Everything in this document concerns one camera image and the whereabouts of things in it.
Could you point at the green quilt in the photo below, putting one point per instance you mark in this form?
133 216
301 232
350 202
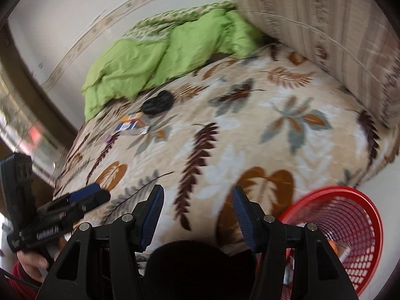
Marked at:
140 59

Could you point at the person's left forearm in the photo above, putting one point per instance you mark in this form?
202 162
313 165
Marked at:
20 282

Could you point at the striped beige pillow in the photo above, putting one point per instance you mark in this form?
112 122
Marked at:
328 28

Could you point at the white medicine box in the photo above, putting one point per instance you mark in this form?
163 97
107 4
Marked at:
344 250

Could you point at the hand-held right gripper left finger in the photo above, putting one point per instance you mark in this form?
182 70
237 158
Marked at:
154 217

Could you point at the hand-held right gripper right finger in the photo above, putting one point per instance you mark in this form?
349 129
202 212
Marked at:
243 217

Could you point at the orange cardboard box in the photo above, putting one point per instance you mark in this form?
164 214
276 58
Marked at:
129 122

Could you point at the orange foil wrapper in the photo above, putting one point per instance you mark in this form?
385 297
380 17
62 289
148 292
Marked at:
332 245

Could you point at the black cloth item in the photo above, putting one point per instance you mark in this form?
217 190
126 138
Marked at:
157 103

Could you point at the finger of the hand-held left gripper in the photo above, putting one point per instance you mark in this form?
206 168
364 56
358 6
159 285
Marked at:
86 192
93 201

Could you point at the person's left hand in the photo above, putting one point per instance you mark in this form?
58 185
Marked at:
31 262

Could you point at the red mesh plastic basket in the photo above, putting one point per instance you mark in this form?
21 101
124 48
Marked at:
350 225

